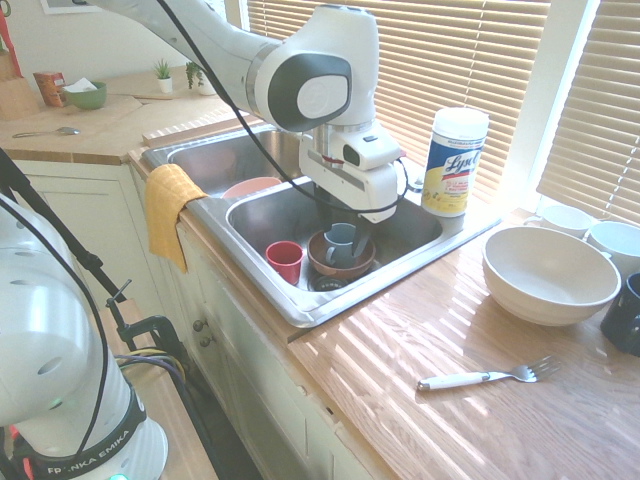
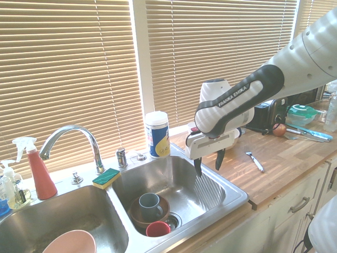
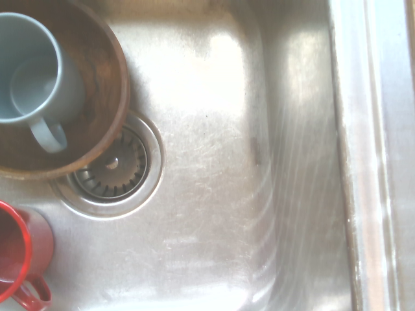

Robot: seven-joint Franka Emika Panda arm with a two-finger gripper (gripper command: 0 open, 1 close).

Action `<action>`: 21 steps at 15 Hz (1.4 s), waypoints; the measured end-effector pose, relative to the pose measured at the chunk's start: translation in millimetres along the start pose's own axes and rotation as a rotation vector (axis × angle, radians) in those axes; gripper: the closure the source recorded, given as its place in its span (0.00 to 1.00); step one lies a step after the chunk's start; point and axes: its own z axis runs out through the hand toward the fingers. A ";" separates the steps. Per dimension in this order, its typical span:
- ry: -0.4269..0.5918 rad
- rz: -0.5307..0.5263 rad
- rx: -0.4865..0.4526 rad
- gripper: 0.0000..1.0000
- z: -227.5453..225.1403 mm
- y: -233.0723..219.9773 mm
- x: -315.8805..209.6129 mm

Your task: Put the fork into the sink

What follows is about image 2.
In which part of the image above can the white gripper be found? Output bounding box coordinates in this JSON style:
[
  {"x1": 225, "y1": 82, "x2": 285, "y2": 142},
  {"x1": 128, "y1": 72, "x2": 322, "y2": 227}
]
[{"x1": 185, "y1": 128, "x2": 236, "y2": 178}]

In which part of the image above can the silver fork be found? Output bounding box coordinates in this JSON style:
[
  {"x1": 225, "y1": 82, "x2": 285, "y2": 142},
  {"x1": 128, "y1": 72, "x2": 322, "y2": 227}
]
[{"x1": 244, "y1": 146, "x2": 265, "y2": 173}]

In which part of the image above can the stainless steel double sink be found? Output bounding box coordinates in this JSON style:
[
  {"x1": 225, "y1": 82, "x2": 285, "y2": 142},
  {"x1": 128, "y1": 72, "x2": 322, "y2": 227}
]
[{"x1": 0, "y1": 143, "x2": 250, "y2": 253}]

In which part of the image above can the sink drain strainer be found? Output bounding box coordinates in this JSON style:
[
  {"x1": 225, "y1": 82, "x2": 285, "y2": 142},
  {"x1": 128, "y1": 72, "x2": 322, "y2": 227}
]
[{"x1": 165, "y1": 212, "x2": 183, "y2": 230}]

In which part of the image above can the chrome sink hole cap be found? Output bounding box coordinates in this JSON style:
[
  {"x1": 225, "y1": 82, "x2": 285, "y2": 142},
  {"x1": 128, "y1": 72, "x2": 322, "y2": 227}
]
[{"x1": 128, "y1": 150, "x2": 148, "y2": 162}]

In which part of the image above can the chrome sink sprayer knob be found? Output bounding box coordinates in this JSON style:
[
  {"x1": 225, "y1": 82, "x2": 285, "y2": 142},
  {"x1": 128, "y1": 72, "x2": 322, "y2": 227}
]
[{"x1": 71, "y1": 170, "x2": 84, "y2": 184}]

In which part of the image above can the Lysol wipes canister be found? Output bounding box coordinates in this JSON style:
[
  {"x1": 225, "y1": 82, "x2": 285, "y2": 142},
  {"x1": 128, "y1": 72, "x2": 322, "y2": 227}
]
[{"x1": 145, "y1": 111, "x2": 171, "y2": 159}]

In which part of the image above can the grey mug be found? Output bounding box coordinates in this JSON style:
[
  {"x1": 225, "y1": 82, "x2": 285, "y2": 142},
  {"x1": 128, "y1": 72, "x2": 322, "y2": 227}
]
[{"x1": 138, "y1": 192, "x2": 164, "y2": 219}]

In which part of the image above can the black and silver toaster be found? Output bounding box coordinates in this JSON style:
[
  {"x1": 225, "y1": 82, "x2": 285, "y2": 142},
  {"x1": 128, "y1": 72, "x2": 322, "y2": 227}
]
[{"x1": 254, "y1": 96, "x2": 289, "y2": 132}]

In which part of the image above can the red apple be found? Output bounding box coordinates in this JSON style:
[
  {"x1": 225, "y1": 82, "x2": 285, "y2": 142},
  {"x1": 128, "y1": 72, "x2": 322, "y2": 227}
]
[{"x1": 272, "y1": 123, "x2": 287, "y2": 137}]

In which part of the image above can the red cup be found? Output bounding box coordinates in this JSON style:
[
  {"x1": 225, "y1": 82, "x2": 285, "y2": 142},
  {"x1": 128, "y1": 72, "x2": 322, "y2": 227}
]
[{"x1": 145, "y1": 221, "x2": 171, "y2": 237}]

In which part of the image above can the brown wooden bowl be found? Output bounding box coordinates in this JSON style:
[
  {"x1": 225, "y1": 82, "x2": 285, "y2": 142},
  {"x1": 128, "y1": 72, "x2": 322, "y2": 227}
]
[{"x1": 128, "y1": 195, "x2": 171, "y2": 229}]

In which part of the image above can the white kitchen cabinet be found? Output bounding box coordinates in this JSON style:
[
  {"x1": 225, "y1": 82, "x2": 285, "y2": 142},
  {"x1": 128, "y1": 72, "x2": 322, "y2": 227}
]
[{"x1": 181, "y1": 155, "x2": 337, "y2": 253}]

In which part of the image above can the green and yellow sponge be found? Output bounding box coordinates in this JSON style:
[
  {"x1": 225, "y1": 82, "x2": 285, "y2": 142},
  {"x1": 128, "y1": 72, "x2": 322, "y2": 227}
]
[{"x1": 92, "y1": 168, "x2": 121, "y2": 190}]

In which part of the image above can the green lidded food container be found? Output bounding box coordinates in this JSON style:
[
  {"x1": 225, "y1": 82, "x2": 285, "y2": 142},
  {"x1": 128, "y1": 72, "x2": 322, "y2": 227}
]
[{"x1": 286, "y1": 104, "x2": 319, "y2": 128}]

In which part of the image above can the teal knife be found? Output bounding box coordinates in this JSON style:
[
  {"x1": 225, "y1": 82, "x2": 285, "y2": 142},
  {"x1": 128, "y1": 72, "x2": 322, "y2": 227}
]
[{"x1": 285, "y1": 122, "x2": 334, "y2": 143}]

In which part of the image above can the beige window blind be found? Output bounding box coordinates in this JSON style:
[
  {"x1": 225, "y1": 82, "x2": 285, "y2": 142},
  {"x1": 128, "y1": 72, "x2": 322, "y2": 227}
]
[
  {"x1": 144, "y1": 0, "x2": 298, "y2": 132},
  {"x1": 297, "y1": 0, "x2": 337, "y2": 36},
  {"x1": 0, "y1": 0, "x2": 144, "y2": 182}
]

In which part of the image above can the chrome gooseneck faucet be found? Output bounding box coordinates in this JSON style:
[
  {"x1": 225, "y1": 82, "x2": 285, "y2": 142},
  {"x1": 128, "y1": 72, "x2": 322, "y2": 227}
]
[{"x1": 39, "y1": 124, "x2": 106, "y2": 174}]

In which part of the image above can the clear plastic water bottle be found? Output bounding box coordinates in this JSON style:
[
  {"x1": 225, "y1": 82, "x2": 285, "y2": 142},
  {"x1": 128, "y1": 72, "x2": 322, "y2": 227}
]
[{"x1": 323, "y1": 89, "x2": 337, "y2": 132}]

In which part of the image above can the pink bowl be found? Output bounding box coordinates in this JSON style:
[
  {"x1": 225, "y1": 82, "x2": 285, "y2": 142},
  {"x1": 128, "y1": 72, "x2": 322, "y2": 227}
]
[{"x1": 42, "y1": 229, "x2": 97, "y2": 253}]

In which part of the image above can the red spray bottle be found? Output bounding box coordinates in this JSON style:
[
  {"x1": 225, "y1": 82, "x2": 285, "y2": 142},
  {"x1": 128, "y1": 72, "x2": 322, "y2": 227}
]
[{"x1": 12, "y1": 137, "x2": 58, "y2": 200}]

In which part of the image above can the clear soap pump bottle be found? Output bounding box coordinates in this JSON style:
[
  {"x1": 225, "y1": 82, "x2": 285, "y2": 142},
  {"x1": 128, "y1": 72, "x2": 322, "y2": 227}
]
[{"x1": 0, "y1": 160, "x2": 33, "y2": 210}]

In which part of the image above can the blue dish soap bottle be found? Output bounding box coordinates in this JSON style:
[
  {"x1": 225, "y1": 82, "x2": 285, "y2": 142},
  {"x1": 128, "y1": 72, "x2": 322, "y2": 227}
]
[{"x1": 0, "y1": 175, "x2": 11, "y2": 217}]

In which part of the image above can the black toaster cable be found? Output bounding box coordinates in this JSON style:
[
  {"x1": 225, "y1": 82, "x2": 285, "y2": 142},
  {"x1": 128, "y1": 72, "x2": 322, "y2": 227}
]
[{"x1": 244, "y1": 125, "x2": 273, "y2": 135}]

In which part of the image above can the chrome faucet handle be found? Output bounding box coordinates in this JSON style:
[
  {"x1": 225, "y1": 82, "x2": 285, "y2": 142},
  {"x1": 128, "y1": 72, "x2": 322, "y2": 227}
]
[{"x1": 115, "y1": 148, "x2": 129, "y2": 169}]

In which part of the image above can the brass cabinet pull handle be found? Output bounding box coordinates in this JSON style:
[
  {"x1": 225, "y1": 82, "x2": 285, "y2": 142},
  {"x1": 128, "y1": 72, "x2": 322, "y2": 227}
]
[{"x1": 290, "y1": 196, "x2": 311, "y2": 213}]

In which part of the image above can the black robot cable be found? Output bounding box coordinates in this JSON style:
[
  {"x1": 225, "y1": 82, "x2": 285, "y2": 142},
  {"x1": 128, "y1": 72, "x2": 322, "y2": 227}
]
[{"x1": 291, "y1": 231, "x2": 314, "y2": 253}]

